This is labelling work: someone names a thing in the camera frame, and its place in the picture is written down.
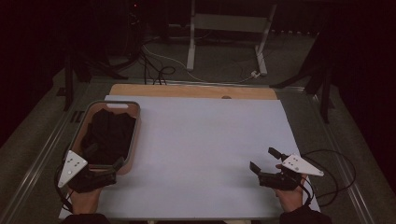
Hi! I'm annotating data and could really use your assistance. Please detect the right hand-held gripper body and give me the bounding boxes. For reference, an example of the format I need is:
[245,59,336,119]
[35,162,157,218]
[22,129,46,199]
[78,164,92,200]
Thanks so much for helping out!
[258,153,325,191]

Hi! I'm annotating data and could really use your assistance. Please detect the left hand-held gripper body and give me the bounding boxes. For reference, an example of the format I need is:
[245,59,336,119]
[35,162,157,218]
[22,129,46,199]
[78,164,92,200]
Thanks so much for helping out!
[58,149,118,194]

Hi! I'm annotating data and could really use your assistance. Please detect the black cloth garment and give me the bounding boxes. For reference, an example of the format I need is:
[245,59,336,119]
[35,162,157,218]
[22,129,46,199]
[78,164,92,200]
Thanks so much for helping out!
[79,108,137,166]

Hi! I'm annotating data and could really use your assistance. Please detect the pink plastic basket grey rim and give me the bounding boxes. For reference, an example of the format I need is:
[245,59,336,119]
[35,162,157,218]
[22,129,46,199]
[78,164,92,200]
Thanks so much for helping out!
[64,100,142,175]

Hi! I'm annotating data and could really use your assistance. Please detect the person's left hand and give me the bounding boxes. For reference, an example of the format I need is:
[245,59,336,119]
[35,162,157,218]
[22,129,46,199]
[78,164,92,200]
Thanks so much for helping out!
[69,187,102,216]

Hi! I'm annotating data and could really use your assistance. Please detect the person's right hand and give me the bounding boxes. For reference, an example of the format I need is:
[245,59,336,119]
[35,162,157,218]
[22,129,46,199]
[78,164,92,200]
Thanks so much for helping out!
[274,175,309,214]

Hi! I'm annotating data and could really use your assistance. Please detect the white table mat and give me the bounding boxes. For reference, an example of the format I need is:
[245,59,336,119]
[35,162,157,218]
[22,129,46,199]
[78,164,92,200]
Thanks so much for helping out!
[58,94,322,221]

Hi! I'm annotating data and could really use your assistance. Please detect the dark equipment stand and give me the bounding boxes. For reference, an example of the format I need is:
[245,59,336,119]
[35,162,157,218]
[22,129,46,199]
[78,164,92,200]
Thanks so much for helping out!
[124,0,149,63]

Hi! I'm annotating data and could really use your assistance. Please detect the metal floor rail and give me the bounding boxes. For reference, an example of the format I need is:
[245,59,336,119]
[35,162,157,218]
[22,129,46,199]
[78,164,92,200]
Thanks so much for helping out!
[90,77,307,93]
[0,106,74,224]
[306,91,376,224]

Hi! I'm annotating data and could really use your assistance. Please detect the right hand-held gripper cable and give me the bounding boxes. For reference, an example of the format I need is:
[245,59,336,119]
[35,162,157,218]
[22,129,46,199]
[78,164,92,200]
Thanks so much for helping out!
[297,148,358,209]

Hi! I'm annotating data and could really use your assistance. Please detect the black floor cables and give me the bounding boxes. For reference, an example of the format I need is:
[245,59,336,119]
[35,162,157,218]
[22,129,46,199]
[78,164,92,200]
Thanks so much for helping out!
[138,50,177,86]

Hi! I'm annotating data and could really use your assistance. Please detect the white floor cable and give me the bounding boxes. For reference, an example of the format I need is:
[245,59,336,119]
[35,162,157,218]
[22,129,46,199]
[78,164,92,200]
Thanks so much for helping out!
[143,45,255,85]

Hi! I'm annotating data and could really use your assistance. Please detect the white metal stand frame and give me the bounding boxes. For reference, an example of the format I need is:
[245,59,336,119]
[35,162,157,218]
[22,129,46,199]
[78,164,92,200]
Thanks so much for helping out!
[186,0,278,77]

